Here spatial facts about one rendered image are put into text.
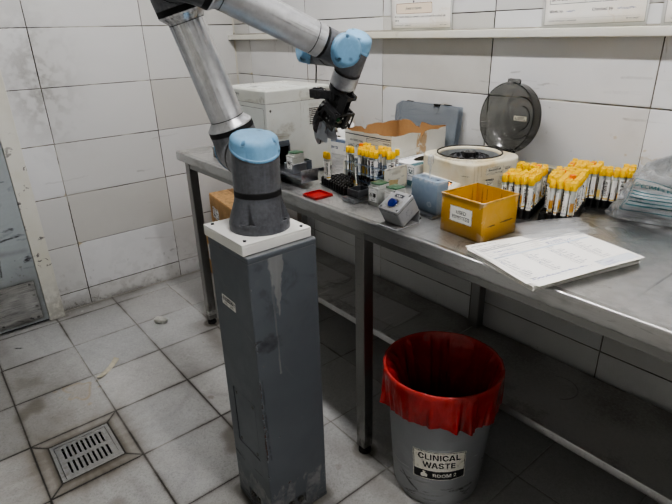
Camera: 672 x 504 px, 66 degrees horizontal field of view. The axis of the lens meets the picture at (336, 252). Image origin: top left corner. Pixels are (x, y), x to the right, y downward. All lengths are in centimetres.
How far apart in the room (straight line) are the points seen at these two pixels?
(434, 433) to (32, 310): 216
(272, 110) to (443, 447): 118
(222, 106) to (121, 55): 168
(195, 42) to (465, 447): 128
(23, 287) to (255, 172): 196
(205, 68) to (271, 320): 62
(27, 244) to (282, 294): 185
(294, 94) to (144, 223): 153
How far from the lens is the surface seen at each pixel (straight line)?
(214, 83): 133
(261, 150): 121
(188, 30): 132
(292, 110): 185
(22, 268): 296
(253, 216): 124
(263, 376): 137
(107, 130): 297
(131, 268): 317
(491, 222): 128
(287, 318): 134
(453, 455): 163
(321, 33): 127
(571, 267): 117
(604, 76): 173
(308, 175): 171
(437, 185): 140
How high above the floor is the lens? 135
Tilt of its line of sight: 23 degrees down
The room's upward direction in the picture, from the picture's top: 2 degrees counter-clockwise
